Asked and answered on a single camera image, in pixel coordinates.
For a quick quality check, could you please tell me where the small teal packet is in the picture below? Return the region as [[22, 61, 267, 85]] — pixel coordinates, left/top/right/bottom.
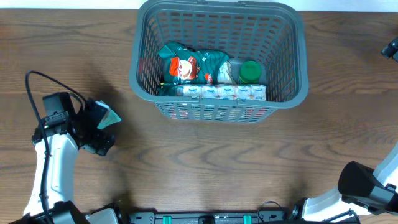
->
[[96, 101, 121, 129]]

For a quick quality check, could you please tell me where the green coffee bag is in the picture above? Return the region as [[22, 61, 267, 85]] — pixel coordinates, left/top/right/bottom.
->
[[158, 42, 229, 96]]

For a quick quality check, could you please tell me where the orange pasta pack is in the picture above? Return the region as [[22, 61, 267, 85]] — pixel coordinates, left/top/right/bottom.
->
[[161, 103, 275, 123]]

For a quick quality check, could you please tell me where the white tissue pack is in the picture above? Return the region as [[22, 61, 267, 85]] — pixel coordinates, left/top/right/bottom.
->
[[175, 84, 267, 101]]

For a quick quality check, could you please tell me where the green lid jar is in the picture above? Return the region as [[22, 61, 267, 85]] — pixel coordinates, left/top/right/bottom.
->
[[239, 60, 262, 84]]

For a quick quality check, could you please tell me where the white paper pouch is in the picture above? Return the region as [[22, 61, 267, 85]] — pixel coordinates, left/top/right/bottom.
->
[[217, 61, 236, 85]]

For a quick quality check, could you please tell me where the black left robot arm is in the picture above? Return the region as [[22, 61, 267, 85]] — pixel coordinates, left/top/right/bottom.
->
[[18, 92, 121, 223]]

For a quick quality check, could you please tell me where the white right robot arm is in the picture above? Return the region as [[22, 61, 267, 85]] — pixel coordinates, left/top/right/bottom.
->
[[287, 146, 397, 223]]

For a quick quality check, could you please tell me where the grey plastic basket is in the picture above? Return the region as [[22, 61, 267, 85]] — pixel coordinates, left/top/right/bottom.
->
[[129, 0, 309, 118]]

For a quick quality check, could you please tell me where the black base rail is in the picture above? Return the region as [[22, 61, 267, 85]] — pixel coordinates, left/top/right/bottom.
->
[[128, 209, 308, 224]]

